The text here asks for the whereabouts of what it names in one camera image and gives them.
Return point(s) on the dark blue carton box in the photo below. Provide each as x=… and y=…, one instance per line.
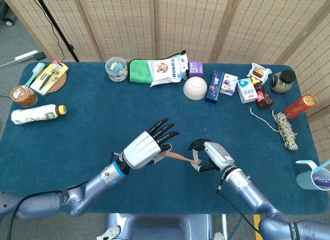
x=214, y=87

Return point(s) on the clear cup of rubber bands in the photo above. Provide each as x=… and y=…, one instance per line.
x=23, y=96

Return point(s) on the cream upturned bowl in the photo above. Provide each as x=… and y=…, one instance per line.
x=195, y=88

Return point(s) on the glass jar black lid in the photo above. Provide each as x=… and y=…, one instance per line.
x=282, y=81

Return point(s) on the purple box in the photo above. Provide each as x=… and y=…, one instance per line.
x=196, y=69

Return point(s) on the orange drink can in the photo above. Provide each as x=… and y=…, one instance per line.
x=299, y=107

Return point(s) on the black power adapter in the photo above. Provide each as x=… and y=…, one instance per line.
x=40, y=56

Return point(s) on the round woven coaster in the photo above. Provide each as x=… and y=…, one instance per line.
x=58, y=83

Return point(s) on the silver robot torso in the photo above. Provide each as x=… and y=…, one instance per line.
x=159, y=227

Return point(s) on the wrapped burger snack pack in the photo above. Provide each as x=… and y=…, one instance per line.
x=259, y=71

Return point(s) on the black tripod stand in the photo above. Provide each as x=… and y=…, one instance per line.
x=55, y=25

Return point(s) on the purple tube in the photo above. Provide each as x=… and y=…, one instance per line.
x=322, y=181

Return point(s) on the woven folding screen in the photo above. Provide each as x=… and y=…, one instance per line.
x=180, y=23

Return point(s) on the white printed snack bag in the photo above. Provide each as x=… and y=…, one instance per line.
x=165, y=71

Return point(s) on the light blue pitcher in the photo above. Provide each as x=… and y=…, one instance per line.
x=305, y=179

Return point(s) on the razor in yellow package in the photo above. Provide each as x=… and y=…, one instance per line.
x=49, y=76

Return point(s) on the brown bottle yellow cap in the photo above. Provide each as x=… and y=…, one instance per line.
x=33, y=115

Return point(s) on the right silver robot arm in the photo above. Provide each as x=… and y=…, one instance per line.
x=247, y=191

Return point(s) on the blue table mat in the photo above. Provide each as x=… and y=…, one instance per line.
x=129, y=111

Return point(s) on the blue binder clip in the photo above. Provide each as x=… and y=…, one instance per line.
x=183, y=75

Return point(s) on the white and purple carton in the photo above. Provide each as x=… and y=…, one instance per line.
x=229, y=84

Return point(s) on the green microfiber cloth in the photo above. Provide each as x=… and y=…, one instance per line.
x=138, y=72

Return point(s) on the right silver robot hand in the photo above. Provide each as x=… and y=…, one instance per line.
x=219, y=154

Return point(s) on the clear jar of clips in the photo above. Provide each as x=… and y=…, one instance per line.
x=116, y=69

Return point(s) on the white power strip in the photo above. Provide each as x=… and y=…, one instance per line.
x=25, y=56

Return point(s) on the white and blue carton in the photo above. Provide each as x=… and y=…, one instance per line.
x=246, y=91

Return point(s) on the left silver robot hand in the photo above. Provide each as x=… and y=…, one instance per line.
x=141, y=149

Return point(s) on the black caster wheel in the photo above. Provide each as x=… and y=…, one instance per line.
x=7, y=18

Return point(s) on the mint green brush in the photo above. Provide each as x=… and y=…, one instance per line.
x=36, y=71

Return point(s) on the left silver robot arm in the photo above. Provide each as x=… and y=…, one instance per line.
x=103, y=178

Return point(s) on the tan bone-shaped toy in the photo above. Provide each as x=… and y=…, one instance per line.
x=180, y=156

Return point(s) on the red snack packet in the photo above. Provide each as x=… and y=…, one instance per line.
x=263, y=96

